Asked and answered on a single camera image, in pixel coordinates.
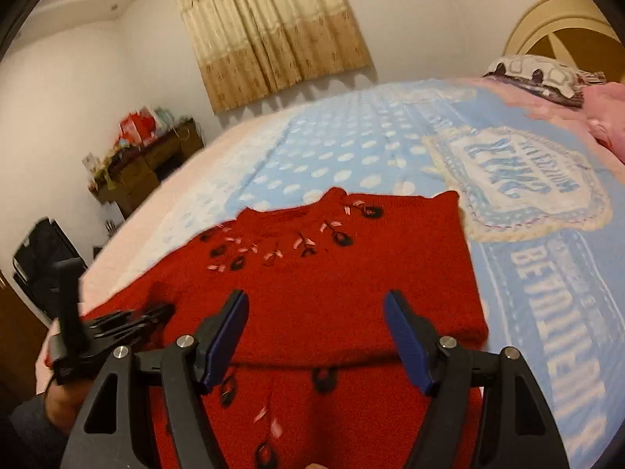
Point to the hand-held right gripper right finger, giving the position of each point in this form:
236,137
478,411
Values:
407,342

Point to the person's left hand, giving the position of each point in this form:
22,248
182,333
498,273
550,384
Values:
63,403

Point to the red knitted sweater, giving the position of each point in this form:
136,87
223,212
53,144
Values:
317,293

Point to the cream round bed headboard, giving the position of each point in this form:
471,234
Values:
537,24

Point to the person's left forearm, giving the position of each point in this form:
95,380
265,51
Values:
29,435

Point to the blue dotted printed blanket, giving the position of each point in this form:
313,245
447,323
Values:
366,156

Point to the pink quilt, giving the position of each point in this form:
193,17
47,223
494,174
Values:
610,117

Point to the brown wooden dresser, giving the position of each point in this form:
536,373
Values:
146,156

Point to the black chair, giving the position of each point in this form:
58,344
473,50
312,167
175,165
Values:
44,254

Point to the patterned white pillow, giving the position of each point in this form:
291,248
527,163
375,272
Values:
532,71

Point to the brown wooden door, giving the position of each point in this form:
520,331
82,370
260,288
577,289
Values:
14,342

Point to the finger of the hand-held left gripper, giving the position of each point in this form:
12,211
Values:
141,317

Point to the beige patterned curtain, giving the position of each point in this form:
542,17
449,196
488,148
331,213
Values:
268,29

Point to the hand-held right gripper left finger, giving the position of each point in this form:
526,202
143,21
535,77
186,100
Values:
227,337

